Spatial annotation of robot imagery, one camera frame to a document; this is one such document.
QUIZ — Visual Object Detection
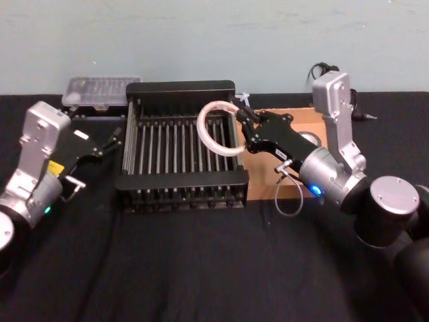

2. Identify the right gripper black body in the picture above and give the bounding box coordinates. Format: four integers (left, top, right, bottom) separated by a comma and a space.
249, 112, 319, 162

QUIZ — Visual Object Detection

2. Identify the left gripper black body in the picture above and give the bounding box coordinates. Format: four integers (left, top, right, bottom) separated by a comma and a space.
50, 120, 105, 180

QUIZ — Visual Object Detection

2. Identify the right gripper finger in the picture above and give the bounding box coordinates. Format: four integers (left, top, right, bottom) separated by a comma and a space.
236, 106, 267, 123
239, 120, 259, 152

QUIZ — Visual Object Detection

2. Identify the white tape roll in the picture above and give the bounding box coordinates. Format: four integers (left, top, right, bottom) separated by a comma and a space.
196, 101, 248, 158

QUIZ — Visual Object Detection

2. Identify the clear plastic case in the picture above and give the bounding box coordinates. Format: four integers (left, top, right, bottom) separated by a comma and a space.
62, 75, 141, 120

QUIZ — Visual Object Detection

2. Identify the shallow brown cardboard tray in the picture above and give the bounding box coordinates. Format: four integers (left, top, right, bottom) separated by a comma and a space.
231, 106, 331, 201

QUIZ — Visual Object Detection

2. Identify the black rack with steel bars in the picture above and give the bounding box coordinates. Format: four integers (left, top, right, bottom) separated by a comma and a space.
115, 79, 249, 215

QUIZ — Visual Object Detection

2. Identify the black table cloth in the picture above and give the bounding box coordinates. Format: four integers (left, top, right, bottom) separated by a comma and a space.
0, 90, 429, 322

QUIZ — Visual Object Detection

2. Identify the right gripper thin dark cable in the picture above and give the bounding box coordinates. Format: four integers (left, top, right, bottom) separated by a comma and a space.
273, 160, 306, 216

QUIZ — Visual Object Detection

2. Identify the gripper thin dark cable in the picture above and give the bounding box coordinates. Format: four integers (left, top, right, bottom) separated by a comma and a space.
273, 160, 306, 216
62, 177, 86, 202

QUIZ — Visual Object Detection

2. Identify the left gripper thin dark cable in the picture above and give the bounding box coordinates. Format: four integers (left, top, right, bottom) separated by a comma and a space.
62, 177, 86, 202

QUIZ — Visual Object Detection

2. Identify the black corded tool red switch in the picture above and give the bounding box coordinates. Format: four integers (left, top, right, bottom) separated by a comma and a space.
306, 62, 378, 122

